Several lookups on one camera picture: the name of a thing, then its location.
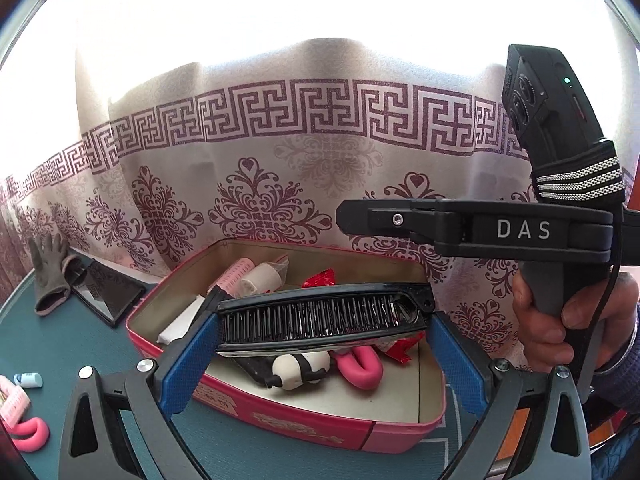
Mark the silver bracelet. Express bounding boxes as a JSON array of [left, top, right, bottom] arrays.
[[595, 320, 640, 376]]

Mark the pink bendy hair curler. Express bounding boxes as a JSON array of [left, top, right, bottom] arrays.
[[9, 416, 51, 453], [331, 346, 385, 391]]

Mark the red packet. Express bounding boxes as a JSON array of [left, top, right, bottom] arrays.
[[301, 269, 337, 290]]

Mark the person's right forearm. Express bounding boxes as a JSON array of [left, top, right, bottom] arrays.
[[590, 310, 640, 416]]

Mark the black folding comb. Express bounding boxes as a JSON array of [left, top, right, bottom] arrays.
[[215, 282, 436, 358]]

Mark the black cable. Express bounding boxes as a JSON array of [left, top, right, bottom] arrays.
[[592, 205, 628, 391]]

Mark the patterned cream curtain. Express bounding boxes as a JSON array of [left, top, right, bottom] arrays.
[[0, 35, 551, 361]]

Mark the panda toy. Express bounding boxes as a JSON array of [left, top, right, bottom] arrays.
[[265, 350, 332, 391]]

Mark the person's right hand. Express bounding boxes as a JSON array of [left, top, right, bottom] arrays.
[[510, 269, 640, 373]]

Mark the pink hair roller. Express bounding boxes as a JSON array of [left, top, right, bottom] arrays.
[[0, 375, 30, 427], [209, 257, 253, 297]]

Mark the white roll in plastic bag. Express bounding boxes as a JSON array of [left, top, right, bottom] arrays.
[[237, 255, 291, 297]]

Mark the red white striped wrapper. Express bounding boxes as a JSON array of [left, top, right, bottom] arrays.
[[377, 332, 428, 365]]

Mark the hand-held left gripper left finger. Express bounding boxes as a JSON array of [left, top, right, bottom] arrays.
[[59, 297, 221, 480]]

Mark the blue patterned clothing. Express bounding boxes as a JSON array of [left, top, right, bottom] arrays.
[[592, 427, 640, 480]]

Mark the black white striped strap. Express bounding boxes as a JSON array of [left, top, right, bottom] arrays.
[[530, 141, 626, 206]]

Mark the pink tin box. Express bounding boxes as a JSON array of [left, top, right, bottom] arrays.
[[125, 239, 448, 455]]

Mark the black tablet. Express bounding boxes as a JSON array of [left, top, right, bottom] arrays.
[[70, 257, 147, 328]]

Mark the white sachet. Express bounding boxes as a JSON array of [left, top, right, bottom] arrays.
[[156, 294, 207, 347]]

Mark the grey glove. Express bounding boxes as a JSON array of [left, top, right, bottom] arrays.
[[60, 254, 86, 288], [27, 232, 71, 317]]

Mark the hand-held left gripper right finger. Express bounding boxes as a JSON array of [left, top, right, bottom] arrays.
[[427, 310, 596, 480]]

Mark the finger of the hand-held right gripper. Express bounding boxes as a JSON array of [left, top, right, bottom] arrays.
[[335, 199, 438, 242]]

